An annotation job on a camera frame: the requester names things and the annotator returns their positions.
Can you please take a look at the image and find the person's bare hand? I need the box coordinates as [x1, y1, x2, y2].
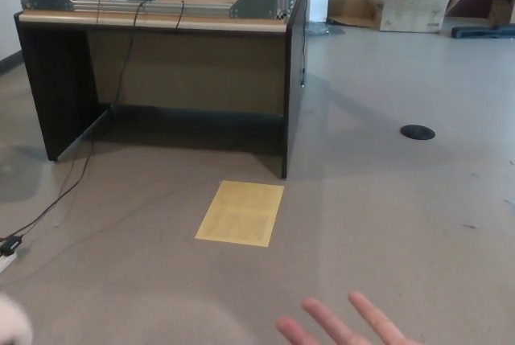
[276, 290, 423, 345]

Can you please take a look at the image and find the pink plush dumpling with sunglasses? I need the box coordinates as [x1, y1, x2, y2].
[0, 290, 35, 345]

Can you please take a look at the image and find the yellow paper sheet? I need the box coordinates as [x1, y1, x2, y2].
[193, 179, 286, 248]

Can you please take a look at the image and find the round black floor cover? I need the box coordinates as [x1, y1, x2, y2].
[399, 124, 436, 141]

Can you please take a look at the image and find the clear plastic bag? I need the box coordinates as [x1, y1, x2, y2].
[307, 23, 345, 36]

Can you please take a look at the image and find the dark wooden desk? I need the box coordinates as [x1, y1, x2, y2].
[14, 0, 313, 180]

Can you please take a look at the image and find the open white cardboard box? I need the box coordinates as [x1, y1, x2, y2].
[365, 0, 461, 34]

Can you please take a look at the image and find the flattened brown cardboard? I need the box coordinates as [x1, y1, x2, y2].
[328, 0, 381, 27]

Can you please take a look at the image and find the small brown cardboard box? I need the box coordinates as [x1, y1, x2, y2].
[488, 0, 515, 27]

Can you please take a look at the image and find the black power adapter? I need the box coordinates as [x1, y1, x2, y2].
[0, 235, 23, 257]

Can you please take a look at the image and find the white power strip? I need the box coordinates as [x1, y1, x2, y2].
[0, 252, 18, 273]

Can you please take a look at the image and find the black cable on desk side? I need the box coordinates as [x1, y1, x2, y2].
[299, 0, 309, 88]

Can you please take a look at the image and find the thin black power cable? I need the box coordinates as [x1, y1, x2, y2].
[11, 2, 148, 240]

